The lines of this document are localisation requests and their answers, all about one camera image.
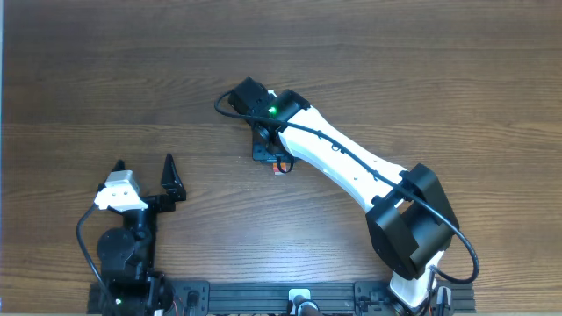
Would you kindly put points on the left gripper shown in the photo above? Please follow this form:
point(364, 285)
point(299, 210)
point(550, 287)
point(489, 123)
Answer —
point(160, 203)

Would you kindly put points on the orange cube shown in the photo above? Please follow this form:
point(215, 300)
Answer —
point(284, 166)

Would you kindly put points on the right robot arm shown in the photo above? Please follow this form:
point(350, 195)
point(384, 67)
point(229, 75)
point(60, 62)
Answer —
point(342, 162)

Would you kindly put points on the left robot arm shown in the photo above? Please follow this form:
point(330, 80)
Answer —
point(116, 250)

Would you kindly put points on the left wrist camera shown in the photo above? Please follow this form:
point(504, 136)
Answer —
point(119, 193)

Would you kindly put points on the mounting rail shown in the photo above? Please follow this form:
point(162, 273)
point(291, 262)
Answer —
point(254, 298)

